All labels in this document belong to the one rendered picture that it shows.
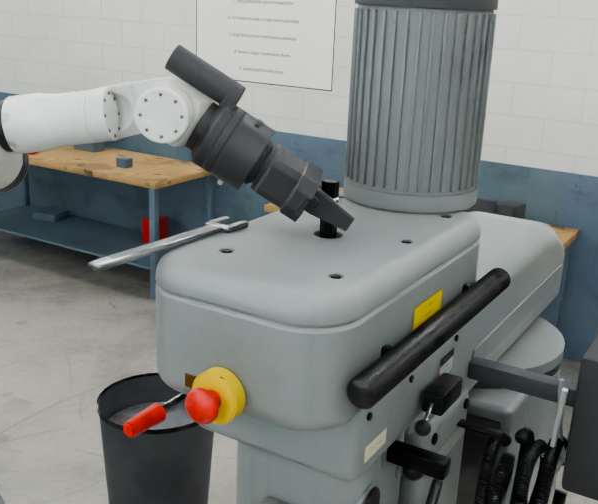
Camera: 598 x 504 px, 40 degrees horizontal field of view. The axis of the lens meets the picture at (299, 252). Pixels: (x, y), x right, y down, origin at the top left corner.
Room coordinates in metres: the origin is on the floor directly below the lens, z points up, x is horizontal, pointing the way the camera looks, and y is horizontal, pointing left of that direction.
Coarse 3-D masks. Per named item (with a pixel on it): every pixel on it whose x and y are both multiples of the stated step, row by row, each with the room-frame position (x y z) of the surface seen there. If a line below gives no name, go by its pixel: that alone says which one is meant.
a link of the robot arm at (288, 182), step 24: (240, 144) 0.96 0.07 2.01; (264, 144) 0.97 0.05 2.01; (216, 168) 0.97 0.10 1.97; (240, 168) 0.96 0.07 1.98; (264, 168) 0.97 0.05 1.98; (288, 168) 0.96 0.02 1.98; (312, 168) 1.01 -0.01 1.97; (264, 192) 0.96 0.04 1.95; (288, 192) 0.96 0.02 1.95; (312, 192) 0.94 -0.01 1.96; (288, 216) 0.95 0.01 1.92
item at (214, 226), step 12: (204, 228) 0.97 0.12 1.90; (216, 228) 0.98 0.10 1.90; (228, 228) 0.98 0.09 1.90; (240, 228) 1.00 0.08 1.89; (168, 240) 0.92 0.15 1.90; (180, 240) 0.92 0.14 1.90; (192, 240) 0.94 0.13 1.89; (120, 252) 0.86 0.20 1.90; (132, 252) 0.86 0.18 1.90; (144, 252) 0.87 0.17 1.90; (156, 252) 0.89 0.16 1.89; (96, 264) 0.82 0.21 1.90; (108, 264) 0.83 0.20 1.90; (120, 264) 0.84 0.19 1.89
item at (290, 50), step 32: (224, 0) 6.26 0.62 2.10; (256, 0) 6.11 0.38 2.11; (288, 0) 5.98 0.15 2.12; (320, 0) 5.85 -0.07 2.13; (224, 32) 6.26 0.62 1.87; (256, 32) 6.11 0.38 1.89; (288, 32) 5.97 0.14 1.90; (320, 32) 5.84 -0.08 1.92; (224, 64) 6.25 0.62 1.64; (256, 64) 6.11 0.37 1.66; (288, 64) 5.97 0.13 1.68; (320, 64) 5.84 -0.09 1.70
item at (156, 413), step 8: (168, 400) 0.89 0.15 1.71; (176, 400) 0.89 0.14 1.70; (184, 400) 0.90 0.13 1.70; (152, 408) 0.85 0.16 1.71; (160, 408) 0.86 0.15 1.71; (168, 408) 0.87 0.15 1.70; (136, 416) 0.83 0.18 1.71; (144, 416) 0.84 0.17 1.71; (152, 416) 0.84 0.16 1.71; (160, 416) 0.85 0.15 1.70; (128, 424) 0.82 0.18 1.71; (136, 424) 0.82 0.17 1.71; (144, 424) 0.83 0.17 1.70; (152, 424) 0.84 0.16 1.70; (128, 432) 0.82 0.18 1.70; (136, 432) 0.82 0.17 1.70
